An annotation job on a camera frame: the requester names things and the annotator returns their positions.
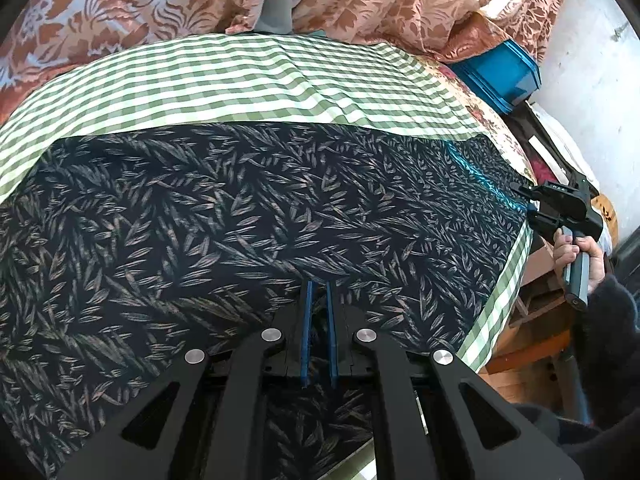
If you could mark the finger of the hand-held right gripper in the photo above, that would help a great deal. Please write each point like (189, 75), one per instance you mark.
(527, 192)
(544, 222)

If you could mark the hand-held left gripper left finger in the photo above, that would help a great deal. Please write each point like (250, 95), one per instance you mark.
(306, 340)

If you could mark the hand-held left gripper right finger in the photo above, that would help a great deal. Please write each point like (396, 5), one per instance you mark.
(331, 345)

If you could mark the dark leaf print pants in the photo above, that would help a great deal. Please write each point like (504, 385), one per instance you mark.
(200, 220)

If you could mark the person's right forearm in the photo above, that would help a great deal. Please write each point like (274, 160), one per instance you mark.
(612, 350)

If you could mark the person's right hand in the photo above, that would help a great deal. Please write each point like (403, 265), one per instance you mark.
(594, 260)

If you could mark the floral quilt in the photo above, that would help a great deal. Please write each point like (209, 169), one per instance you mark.
(492, 120)

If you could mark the blue plastic crate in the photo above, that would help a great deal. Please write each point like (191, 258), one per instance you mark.
(505, 72)

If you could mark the green checked bed sheet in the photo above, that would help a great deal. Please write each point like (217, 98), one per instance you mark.
(225, 80)

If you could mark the pink brown floral curtain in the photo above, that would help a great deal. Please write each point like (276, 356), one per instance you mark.
(125, 5)

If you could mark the wooden furniture frame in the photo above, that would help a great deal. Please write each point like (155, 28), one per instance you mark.
(535, 320)

